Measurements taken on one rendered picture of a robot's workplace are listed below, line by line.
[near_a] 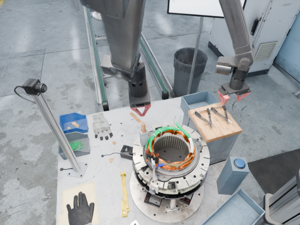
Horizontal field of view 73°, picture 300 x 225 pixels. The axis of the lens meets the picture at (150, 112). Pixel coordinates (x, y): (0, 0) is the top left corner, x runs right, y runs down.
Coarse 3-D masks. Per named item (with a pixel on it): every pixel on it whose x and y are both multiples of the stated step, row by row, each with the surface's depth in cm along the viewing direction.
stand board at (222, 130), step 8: (216, 104) 108; (192, 112) 104; (192, 120) 103; (200, 120) 101; (208, 120) 101; (216, 120) 101; (232, 120) 101; (200, 128) 98; (208, 128) 98; (216, 128) 98; (224, 128) 98; (232, 128) 98; (240, 128) 98; (208, 136) 94; (216, 136) 94; (224, 136) 95
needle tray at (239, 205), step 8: (240, 192) 78; (232, 200) 78; (240, 200) 78; (248, 200) 77; (224, 208) 76; (232, 208) 76; (240, 208) 76; (248, 208) 76; (256, 208) 75; (216, 216) 75; (224, 216) 75; (232, 216) 75; (240, 216) 75; (248, 216) 75; (256, 216) 75; (200, 224) 69; (208, 224) 73; (216, 224) 73; (224, 224) 73; (232, 224) 73; (240, 224) 73; (248, 224) 73
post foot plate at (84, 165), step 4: (80, 164) 115; (84, 164) 115; (84, 168) 114; (68, 172) 112; (72, 172) 112; (76, 172) 112; (80, 172) 112; (84, 172) 112; (72, 176) 111; (76, 176) 110; (80, 176) 110
